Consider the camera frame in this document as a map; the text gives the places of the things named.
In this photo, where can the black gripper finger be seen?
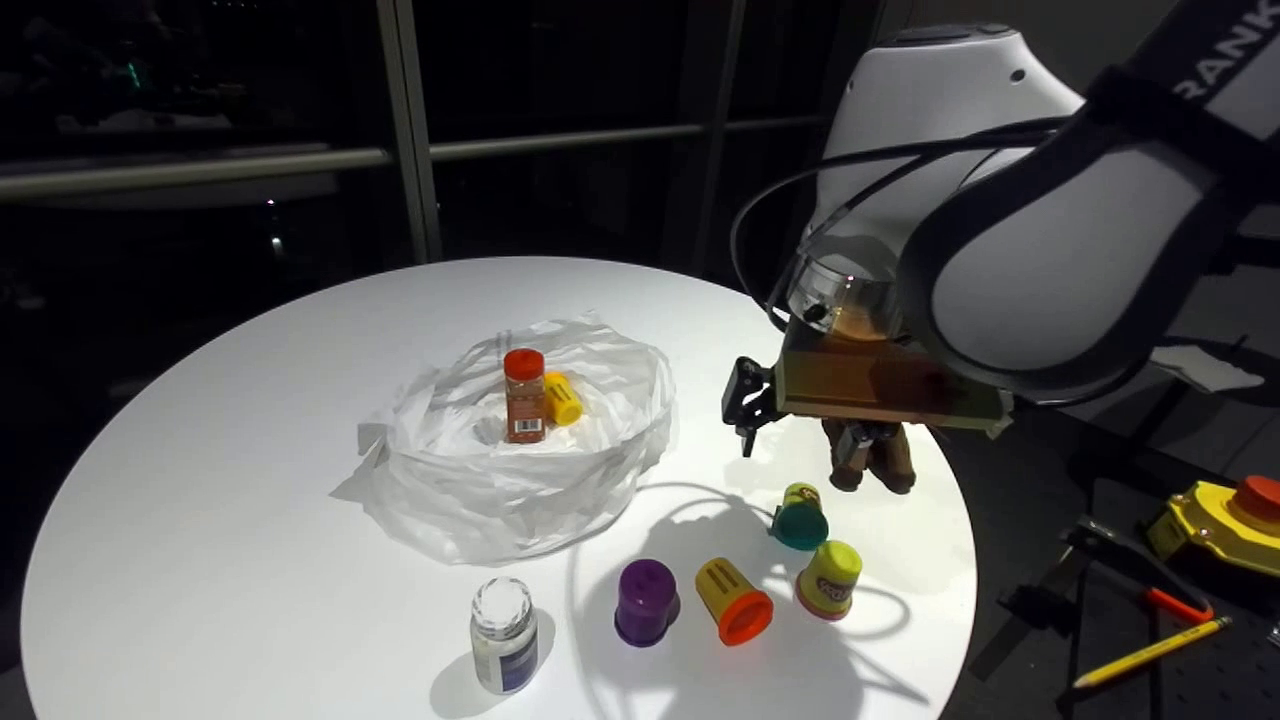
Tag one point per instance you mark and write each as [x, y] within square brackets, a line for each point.
[752, 394]

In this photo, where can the teal-lidded green play-doh tub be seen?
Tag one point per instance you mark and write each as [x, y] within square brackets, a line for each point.
[800, 527]

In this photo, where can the small yellow play-doh tub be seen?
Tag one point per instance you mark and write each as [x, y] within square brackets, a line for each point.
[565, 402]

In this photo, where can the pink-lidded lime play-doh tub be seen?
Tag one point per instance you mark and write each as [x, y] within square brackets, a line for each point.
[829, 580]

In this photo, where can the red-capped spice bottle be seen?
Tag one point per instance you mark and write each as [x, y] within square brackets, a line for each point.
[527, 402]

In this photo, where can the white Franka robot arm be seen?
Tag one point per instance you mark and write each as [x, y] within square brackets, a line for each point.
[1067, 266]

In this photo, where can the brown plush toy animal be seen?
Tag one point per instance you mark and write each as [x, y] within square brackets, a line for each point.
[864, 460]

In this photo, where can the orange-lidded yellow play-doh tub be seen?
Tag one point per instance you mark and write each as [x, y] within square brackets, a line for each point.
[734, 601]

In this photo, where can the purple play-doh tub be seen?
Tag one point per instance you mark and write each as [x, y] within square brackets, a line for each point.
[645, 601]

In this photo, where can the translucent white plastic bag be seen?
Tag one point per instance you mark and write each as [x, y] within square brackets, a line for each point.
[505, 487]

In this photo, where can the white pill bottle blue label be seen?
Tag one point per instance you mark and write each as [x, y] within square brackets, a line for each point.
[500, 643]

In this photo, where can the black clamp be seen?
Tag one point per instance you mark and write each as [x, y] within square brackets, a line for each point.
[1040, 611]

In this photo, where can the black hand tool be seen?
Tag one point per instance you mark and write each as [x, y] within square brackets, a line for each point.
[1113, 549]

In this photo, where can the white paper sheet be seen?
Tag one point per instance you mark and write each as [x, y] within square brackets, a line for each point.
[1221, 374]

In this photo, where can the yellow pencil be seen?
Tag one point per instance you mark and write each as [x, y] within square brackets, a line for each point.
[1151, 655]

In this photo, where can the yellow emergency stop box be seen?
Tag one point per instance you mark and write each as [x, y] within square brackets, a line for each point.
[1221, 520]

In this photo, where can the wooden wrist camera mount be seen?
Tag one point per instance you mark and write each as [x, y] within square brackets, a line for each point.
[883, 385]

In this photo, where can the grey window frame post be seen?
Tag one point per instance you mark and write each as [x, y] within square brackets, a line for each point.
[406, 133]

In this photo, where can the grey window rail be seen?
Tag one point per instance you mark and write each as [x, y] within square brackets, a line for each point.
[203, 170]

